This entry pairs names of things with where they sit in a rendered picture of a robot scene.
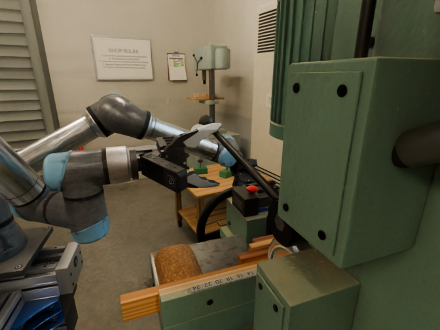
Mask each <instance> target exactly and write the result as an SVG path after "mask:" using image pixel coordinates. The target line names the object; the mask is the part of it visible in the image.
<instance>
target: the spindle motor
mask: <svg viewBox="0 0 440 330"><path fill-rule="evenodd" d="M338 1H339V0H277V9H276V31H275V42H274V63H273V75H272V97H271V108H270V128H269V134H270V135H271V136H272V137H274V138H276V139H279V140H282V141H283V140H284V124H285V107H286V97H287V81H288V72H289V65H290V64H292V63H301V62H317V61H326V60H331V55H332V49H333V39H334V33H335V23H336V17H337V7H338Z"/></svg>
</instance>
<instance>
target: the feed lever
mask: <svg viewBox="0 0 440 330"><path fill-rule="evenodd" d="M212 123H213V119H212V118H211V117H210V116H209V115H203V116H201V117H200V119H199V124H201V125H207V124H212ZM213 135H214V136H215V137H216V138H217V139H218V140H219V142H220V143H221V144H222V145H223V146H224V148H225V149H226V150H227V151H228V152H229V153H230V154H231V155H232V156H233V157H234V158H235V159H236V161H237V162H238V163H239V164H240V165H241V166H242V167H243V169H244V170H245V171H246V172H247V173H248V174H249V175H250V176H251V177H252V178H253V180H254V181H255V182H256V183H257V184H258V185H259V186H260V188H262V190H264V192H265V193H266V194H267V195H268V196H269V197H270V199H271V200H272V202H271V203H270V205H269V208H268V222H269V226H270V229H271V232H272V234H273V236H274V237H275V239H276V240H277V241H278V242H279V243H280V244H281V245H283V246H284V247H287V248H289V247H292V246H297V245H300V244H305V243H308V241H307V240H306V239H304V238H303V237H302V236H301V235H300V234H299V233H298V232H297V231H295V230H294V229H293V228H292V227H290V226H289V225H288V224H287V223H286V222H285V221H284V220H283V219H281V218H280V217H279V216H278V201H279V192H278V191H277V190H276V189H275V188H274V187H273V186H272V185H271V184H270V183H269V182H268V181H267V180H266V179H265V178H264V177H263V176H262V175H261V174H260V173H259V172H258V171H257V170H256V169H255V168H254V167H253V166H252V165H251V164H250V163H249V162H248V161H247V160H246V159H245V158H244V157H243V156H242V155H241V154H240V153H239V152H238V151H237V150H236V149H235V148H234V147H233V146H232V145H231V143H230V142H229V141H228V140H227V139H226V138H225V137H224V136H223V135H222V134H221V133H220V132H219V131H217V132H215V133H213Z"/></svg>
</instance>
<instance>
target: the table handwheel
mask: <svg viewBox="0 0 440 330"><path fill-rule="evenodd" d="M235 187H241V185H239V186H235ZM232 188H234V187H231V188H228V189H225V190H223V191H221V192H220V193H218V194H217V195H215V196H214V197H213V198H212V199H211V200H210V201H209V202H208V203H207V204H206V206H205V207H204V209H203V210H202V212H201V214H200V217H199V219H198V223H197V227H196V237H197V240H198V243H200V242H206V239H208V238H211V237H213V236H217V235H218V234H220V229H219V230H216V231H213V232H209V233H207V234H205V228H206V223H207V220H208V217H209V216H210V214H211V212H212V211H213V210H214V209H215V208H216V206H217V205H219V204H220V203H221V202H222V201H224V200H225V199H227V198H229V197H231V196H232Z"/></svg>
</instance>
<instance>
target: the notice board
mask: <svg viewBox="0 0 440 330"><path fill-rule="evenodd" d="M90 38H91V44H92V53H93V58H94V67H95V72H96V80H97V81H153V80H154V72H153V55H152V45H151V39H144V38H134V37H114V36H104V35H90Z"/></svg>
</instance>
